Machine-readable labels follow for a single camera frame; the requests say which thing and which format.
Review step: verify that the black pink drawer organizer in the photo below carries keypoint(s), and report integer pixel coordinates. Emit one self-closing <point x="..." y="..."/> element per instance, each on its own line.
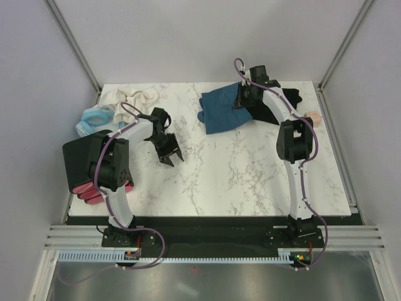
<point x="81" y="157"/>

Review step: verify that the white t shirt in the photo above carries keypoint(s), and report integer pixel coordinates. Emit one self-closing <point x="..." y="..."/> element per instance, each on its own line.
<point x="142" y="100"/>

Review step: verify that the small pink cube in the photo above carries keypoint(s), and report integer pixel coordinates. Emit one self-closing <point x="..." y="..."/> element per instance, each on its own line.
<point x="315" y="116"/>

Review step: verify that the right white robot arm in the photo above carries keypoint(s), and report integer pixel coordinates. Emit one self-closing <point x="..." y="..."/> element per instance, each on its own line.
<point x="296" y="144"/>

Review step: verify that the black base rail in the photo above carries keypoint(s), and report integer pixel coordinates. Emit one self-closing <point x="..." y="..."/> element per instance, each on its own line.
<point x="206" y="236"/>

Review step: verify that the white cable duct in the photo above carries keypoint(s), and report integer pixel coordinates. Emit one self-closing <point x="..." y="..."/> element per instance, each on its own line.
<point x="120" y="256"/>

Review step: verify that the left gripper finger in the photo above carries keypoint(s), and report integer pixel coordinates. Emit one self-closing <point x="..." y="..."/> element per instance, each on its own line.
<point x="176" y="148"/>
<point x="166" y="160"/>

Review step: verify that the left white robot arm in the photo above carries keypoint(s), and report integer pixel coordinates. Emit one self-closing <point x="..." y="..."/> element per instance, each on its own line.
<point x="120" y="215"/>

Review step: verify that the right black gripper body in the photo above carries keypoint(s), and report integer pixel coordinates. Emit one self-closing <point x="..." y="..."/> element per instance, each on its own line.
<point x="245" y="96"/>

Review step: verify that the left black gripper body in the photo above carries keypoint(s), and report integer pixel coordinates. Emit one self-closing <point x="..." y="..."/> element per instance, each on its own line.
<point x="162" y="143"/>

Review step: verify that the folded black t shirt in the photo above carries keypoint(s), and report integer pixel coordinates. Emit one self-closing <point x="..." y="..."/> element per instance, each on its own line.
<point x="275" y="106"/>

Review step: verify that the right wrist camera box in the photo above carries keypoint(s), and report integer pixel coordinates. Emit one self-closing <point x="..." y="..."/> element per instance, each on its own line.
<point x="259" y="74"/>

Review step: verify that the blue t shirt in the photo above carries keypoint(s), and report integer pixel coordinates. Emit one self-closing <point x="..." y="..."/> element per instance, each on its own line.
<point x="217" y="112"/>

